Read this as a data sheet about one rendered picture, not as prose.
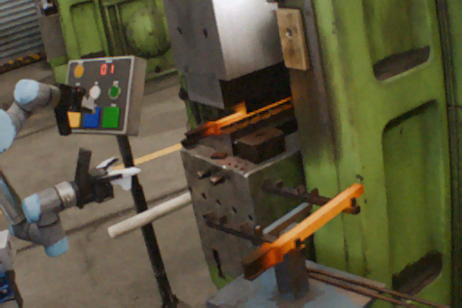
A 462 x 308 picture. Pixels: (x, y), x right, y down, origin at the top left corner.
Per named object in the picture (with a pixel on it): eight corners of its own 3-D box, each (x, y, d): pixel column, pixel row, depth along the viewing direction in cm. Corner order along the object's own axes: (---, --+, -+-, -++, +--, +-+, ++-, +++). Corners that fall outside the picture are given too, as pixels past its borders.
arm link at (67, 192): (50, 182, 182) (60, 190, 175) (64, 177, 184) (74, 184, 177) (58, 206, 184) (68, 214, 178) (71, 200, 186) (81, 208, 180)
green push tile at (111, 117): (117, 128, 230) (120, 107, 231) (101, 127, 234) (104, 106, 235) (120, 129, 232) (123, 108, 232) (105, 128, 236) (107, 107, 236)
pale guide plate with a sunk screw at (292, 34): (305, 70, 178) (295, 11, 173) (284, 67, 186) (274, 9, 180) (310, 68, 180) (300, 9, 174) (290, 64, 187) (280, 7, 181)
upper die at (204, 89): (224, 109, 197) (218, 79, 194) (189, 99, 213) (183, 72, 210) (326, 70, 218) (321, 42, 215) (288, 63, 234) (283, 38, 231)
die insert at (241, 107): (246, 115, 208) (243, 97, 205) (233, 111, 213) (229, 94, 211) (316, 87, 222) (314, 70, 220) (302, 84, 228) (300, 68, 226)
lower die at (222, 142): (233, 156, 203) (228, 130, 200) (198, 144, 219) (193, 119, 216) (331, 112, 223) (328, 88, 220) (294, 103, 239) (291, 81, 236)
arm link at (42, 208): (26, 222, 179) (17, 196, 176) (59, 209, 184) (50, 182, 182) (34, 230, 173) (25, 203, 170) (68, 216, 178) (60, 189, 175)
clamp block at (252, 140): (256, 165, 193) (253, 144, 191) (240, 159, 200) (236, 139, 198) (288, 151, 199) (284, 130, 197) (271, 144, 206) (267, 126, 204)
